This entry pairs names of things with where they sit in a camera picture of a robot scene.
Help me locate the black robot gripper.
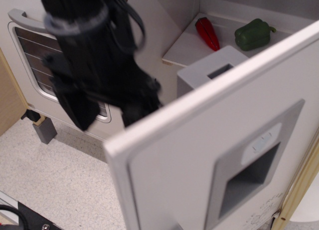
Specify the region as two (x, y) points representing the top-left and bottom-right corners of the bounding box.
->
(43, 5), (161, 131)

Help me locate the white toy fridge door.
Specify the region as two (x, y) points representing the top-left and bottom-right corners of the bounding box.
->
(105, 22), (319, 230)

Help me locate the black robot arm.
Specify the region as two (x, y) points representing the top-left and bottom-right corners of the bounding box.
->
(41, 0), (161, 130)

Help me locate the white fridge inner shelf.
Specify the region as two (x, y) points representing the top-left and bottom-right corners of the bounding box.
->
(162, 12), (294, 67)

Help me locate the grey kitchen leg foot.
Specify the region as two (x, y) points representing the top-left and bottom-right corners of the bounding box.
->
(33, 118), (57, 144)

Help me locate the light wooden left panel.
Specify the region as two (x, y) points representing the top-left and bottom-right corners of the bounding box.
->
(0, 50), (27, 136)

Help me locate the white toy oven door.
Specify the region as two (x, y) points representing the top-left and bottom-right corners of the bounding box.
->
(0, 0), (125, 142)

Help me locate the red toy chili pepper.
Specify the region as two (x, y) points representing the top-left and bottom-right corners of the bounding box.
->
(195, 17), (220, 51)

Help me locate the grey ice dispenser panel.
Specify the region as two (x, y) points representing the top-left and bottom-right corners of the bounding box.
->
(176, 45), (306, 220)

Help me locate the green toy bell pepper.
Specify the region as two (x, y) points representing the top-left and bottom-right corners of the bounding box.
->
(234, 18), (277, 51)

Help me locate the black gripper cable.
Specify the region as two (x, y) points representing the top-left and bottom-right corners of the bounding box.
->
(109, 0), (147, 53)

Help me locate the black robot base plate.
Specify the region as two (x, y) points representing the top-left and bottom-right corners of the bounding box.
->
(0, 201), (73, 230)

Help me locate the grey oven door handle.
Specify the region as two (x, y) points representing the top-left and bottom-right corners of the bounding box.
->
(7, 8), (47, 33)

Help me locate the light wooden side post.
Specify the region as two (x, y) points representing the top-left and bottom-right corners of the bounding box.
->
(271, 136), (319, 230)

